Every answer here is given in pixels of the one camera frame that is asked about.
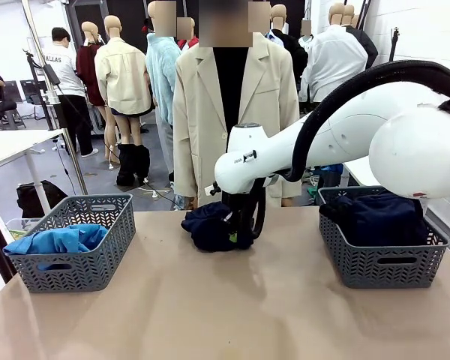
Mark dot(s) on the mannequin in black coat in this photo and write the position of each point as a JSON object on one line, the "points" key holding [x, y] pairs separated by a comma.
{"points": [[296, 56]]}

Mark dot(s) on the tall black tripod stand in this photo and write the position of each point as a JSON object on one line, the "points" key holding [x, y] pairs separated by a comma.
{"points": [[393, 48]]}

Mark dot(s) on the bright blue garment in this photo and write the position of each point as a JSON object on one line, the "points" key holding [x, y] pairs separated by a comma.
{"points": [[60, 240]]}

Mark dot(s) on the mannequin in light blue fleece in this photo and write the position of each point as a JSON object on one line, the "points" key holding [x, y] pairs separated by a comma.
{"points": [[161, 75]]}

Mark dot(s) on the mannequin in cream jacket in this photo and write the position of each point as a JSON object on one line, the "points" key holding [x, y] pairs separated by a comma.
{"points": [[123, 75]]}

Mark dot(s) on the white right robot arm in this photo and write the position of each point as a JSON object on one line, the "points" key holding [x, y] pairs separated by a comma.
{"points": [[322, 138]]}

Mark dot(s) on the mannequin in black jacket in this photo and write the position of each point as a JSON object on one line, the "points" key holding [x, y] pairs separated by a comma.
{"points": [[367, 48]]}

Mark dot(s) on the navy garment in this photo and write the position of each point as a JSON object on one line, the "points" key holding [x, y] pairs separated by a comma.
{"points": [[206, 232]]}

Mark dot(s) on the white table with thin legs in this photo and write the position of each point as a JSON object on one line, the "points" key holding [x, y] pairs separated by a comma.
{"points": [[7, 146]]}

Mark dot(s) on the mannequin in white shirt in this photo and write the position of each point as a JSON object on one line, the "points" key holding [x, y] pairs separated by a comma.
{"points": [[333, 63]]}

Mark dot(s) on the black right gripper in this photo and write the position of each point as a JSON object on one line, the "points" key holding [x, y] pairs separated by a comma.
{"points": [[243, 210]]}

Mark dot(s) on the long navy trousers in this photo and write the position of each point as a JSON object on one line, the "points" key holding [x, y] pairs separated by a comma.
{"points": [[378, 221]]}

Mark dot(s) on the slanted metal pole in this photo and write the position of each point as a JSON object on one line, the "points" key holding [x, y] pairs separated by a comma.
{"points": [[75, 157]]}

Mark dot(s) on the person in white Dallas shirt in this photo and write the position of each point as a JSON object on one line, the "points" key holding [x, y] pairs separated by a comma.
{"points": [[65, 75]]}

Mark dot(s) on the mannequin in pale blue shirt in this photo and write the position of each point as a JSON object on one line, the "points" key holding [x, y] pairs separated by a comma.
{"points": [[258, 17]]}

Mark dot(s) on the black trousers around mannequin ankles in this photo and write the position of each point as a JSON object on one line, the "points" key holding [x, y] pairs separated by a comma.
{"points": [[131, 165]]}

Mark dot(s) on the person right forearm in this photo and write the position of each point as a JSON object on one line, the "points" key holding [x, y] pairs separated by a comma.
{"points": [[183, 176]]}

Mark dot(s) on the grey plastic basket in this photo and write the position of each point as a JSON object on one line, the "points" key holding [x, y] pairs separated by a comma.
{"points": [[360, 272], [75, 279]]}

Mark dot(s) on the person right hand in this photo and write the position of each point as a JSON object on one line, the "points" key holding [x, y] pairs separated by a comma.
{"points": [[191, 202]]}

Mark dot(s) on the black tripod with device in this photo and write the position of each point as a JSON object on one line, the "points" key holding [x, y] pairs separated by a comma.
{"points": [[37, 82]]}

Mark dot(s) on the person left hand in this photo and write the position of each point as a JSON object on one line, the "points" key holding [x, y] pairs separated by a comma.
{"points": [[287, 202]]}

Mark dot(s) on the black bag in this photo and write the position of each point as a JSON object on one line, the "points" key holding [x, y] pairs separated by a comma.
{"points": [[33, 198]]}

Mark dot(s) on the mannequin in maroon top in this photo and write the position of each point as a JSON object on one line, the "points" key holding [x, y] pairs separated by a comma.
{"points": [[88, 71]]}

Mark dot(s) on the person in beige coat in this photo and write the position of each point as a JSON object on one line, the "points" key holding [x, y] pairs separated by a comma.
{"points": [[198, 131]]}

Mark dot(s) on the clear bin with green contents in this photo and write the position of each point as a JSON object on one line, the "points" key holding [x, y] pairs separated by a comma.
{"points": [[17, 232]]}

